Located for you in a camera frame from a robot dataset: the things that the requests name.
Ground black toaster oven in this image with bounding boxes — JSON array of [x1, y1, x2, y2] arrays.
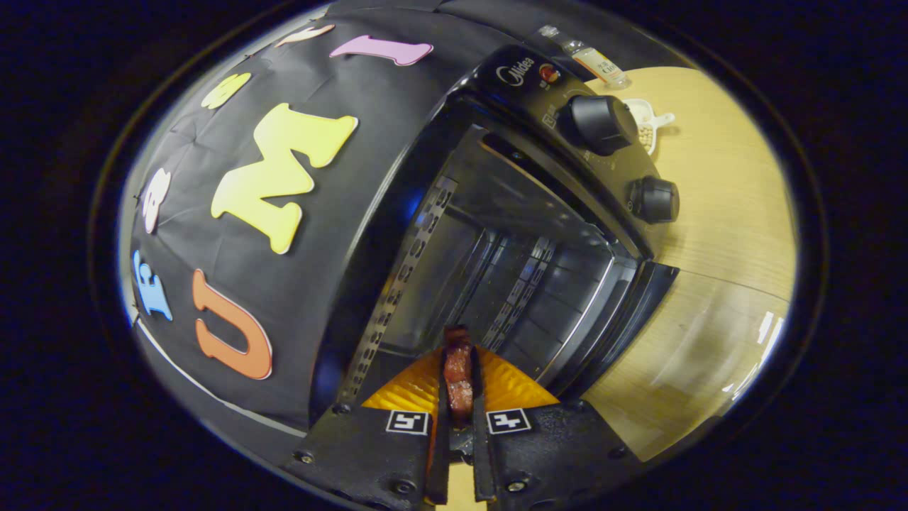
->
[[309, 44, 792, 462]]

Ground red meat slice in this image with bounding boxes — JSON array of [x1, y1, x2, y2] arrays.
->
[[443, 326, 475, 427]]

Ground white divided seasoning dish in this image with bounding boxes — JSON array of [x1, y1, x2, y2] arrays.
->
[[623, 98, 676, 155]]

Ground small clear glass bottle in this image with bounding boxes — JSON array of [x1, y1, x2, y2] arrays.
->
[[537, 25, 631, 90]]

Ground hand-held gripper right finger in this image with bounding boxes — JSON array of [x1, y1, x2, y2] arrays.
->
[[470, 346, 643, 510]]

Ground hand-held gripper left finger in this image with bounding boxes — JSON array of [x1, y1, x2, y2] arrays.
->
[[284, 346, 452, 509]]

